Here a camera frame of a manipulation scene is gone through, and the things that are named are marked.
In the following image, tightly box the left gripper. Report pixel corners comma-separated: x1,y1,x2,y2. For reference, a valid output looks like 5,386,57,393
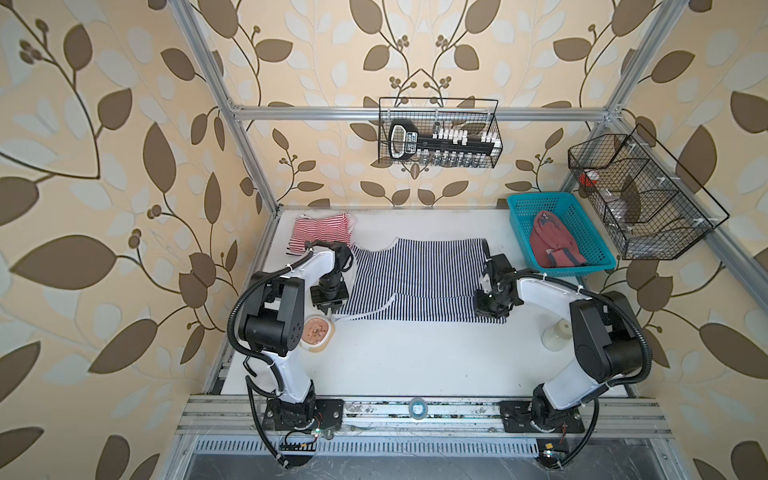
312,273,350,312

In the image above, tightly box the blue striped tank top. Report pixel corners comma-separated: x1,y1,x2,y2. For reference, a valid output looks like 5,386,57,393
334,238,506,324

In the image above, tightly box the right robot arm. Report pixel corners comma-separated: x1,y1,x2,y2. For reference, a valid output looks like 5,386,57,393
475,254,653,470

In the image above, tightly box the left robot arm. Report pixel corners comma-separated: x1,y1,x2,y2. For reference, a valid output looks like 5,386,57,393
226,240,353,470

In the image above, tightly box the red striped folded tank top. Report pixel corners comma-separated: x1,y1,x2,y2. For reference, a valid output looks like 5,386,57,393
287,213,356,256

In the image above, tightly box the maroon tank top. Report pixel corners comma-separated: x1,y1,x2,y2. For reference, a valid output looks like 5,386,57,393
529,211,587,268

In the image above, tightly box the beige round tape dispenser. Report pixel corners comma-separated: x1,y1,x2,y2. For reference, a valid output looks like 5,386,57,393
300,315,335,353

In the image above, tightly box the white tape roll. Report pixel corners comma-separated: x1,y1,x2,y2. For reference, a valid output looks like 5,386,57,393
541,319,573,352

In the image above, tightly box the teal plastic basket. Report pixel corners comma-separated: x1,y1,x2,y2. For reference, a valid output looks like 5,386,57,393
507,192,617,277

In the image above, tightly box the red white item in basket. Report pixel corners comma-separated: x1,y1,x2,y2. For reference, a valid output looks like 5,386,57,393
580,170,600,188

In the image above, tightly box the black wire basket back wall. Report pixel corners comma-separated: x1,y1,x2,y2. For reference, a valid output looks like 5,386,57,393
377,96,503,169

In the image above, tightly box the black wire basket wall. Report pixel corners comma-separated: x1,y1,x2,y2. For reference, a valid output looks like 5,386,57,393
377,96,503,169
568,124,730,261

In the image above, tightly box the black handled tool in basket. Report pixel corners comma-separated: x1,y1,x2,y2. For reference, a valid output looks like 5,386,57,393
385,119,503,168

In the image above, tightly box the black wire basket right wall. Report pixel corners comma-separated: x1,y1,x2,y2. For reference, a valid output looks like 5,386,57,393
568,124,730,261

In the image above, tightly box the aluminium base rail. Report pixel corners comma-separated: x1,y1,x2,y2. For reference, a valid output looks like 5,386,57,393
159,395,691,479

